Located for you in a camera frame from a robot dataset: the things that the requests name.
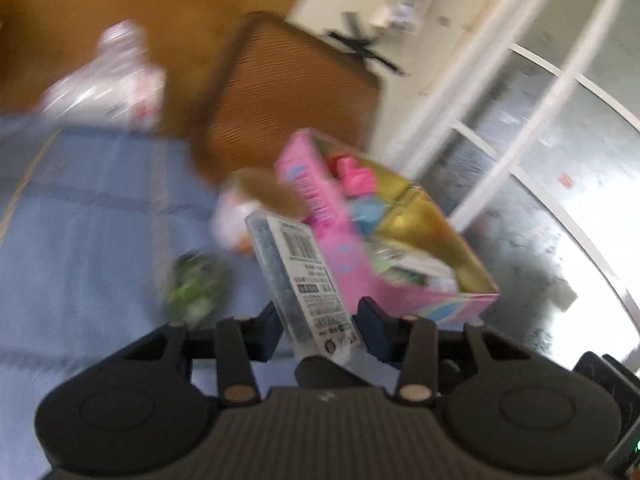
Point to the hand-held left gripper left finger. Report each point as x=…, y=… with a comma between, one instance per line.
x=267, y=332

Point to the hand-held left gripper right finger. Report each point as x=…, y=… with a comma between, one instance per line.
x=375, y=330

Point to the pale green soft pack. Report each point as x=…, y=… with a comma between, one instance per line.
x=410, y=265

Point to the blue pack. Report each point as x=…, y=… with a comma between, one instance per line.
x=370, y=215

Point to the pink tin box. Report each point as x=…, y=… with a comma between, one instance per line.
x=325, y=195

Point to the pink fluffy cloth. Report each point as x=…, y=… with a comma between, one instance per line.
x=352, y=177

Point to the green dark round object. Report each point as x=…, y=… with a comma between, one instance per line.
x=197, y=285

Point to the plush toy with brown hair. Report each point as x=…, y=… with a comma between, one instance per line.
x=250, y=210

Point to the blue table cloth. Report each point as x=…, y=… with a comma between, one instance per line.
x=75, y=210

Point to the clear plastic bag of packets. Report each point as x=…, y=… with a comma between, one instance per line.
x=110, y=80

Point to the wooden board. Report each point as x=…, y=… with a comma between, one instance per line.
x=150, y=0

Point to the white window frame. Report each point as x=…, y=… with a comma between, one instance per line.
x=510, y=160

